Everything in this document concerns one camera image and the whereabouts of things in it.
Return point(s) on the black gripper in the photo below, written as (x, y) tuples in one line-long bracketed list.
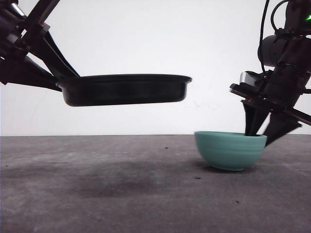
[(278, 95), (17, 39)]

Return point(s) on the teal ceramic bowl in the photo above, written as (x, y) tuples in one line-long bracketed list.
[(229, 151)]

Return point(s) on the black frying pan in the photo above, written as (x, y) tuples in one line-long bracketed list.
[(120, 89)]

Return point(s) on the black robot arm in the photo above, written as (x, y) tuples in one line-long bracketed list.
[(39, 13), (291, 42)]

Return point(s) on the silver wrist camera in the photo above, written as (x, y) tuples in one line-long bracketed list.
[(253, 79)]

